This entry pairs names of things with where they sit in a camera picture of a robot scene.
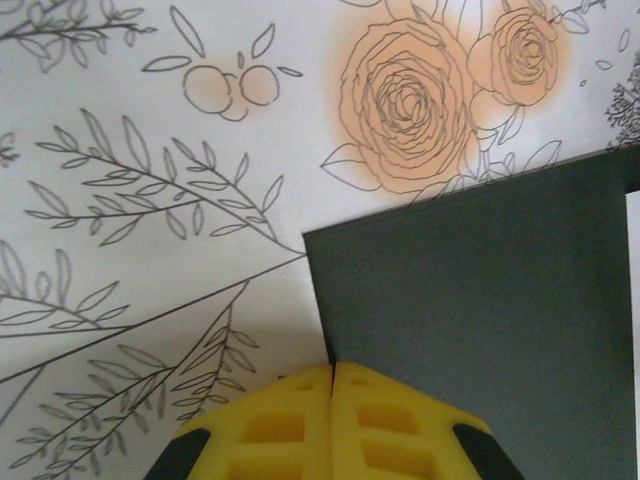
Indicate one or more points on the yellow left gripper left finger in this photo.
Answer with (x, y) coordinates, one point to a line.
(270, 435)

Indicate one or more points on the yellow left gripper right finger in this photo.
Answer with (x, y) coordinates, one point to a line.
(400, 435)

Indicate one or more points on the black paper envelope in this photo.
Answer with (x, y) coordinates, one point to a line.
(475, 300)

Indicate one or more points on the white paper letter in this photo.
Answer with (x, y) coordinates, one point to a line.
(634, 300)

